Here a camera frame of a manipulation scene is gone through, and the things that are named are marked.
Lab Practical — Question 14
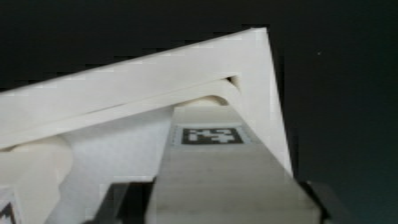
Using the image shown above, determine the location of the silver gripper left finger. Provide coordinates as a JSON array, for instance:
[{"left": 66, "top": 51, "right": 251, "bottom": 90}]
[{"left": 88, "top": 182, "right": 153, "bottom": 224}]

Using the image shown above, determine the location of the white desk top tray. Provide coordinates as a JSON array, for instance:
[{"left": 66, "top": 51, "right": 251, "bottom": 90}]
[{"left": 0, "top": 28, "right": 292, "bottom": 175}]

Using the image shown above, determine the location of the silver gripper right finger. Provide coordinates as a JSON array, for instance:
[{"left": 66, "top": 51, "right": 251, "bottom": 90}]
[{"left": 303, "top": 181, "right": 356, "bottom": 224}]

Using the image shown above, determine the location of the white desk leg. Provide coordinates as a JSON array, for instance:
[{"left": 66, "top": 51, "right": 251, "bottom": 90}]
[
  {"left": 0, "top": 137, "right": 74, "bottom": 224},
  {"left": 146, "top": 97, "right": 322, "bottom": 224}
]

